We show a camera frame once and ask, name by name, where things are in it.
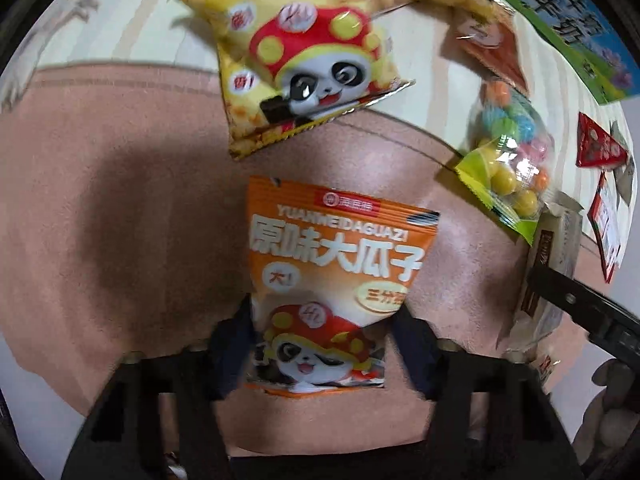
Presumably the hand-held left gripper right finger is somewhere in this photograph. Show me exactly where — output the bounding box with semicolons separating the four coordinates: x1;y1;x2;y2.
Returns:
387;304;586;480

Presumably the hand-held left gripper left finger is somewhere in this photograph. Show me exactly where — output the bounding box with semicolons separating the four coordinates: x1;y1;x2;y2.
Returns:
61;293;257;480

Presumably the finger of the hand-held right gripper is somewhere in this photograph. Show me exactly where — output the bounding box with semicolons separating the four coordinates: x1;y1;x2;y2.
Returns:
527;260;640;361

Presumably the cream and brown wafer stick packet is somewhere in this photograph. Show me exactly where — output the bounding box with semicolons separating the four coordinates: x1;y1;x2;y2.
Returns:
507;192;583;361

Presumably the red orange snack packet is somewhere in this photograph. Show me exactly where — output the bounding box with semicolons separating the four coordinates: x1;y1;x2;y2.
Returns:
587;172;626;283

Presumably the orange panda seed packet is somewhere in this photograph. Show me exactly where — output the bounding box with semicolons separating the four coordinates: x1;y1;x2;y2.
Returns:
244;175;441;400

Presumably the clear bag of colourful candy balls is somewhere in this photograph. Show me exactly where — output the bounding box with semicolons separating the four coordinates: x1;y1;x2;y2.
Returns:
452;80;556;246

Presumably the red and white snack packet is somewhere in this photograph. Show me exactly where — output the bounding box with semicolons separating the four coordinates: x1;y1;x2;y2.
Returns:
575;112;630;168

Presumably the clear bag of round puffs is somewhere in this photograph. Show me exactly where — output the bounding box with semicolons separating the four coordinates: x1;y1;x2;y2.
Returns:
390;0;532;98

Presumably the yellow panda snack packet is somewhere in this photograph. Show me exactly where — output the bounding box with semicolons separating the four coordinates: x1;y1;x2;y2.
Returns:
172;0;417;161

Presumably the person's right hand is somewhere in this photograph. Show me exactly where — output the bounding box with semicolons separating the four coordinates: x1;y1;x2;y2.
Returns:
572;357;640;466

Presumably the pink blanket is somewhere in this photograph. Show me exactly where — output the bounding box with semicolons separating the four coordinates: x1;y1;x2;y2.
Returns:
0;65;616;461

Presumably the green and blue milk carton box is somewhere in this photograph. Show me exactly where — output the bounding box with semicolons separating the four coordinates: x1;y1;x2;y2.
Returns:
465;0;636;106

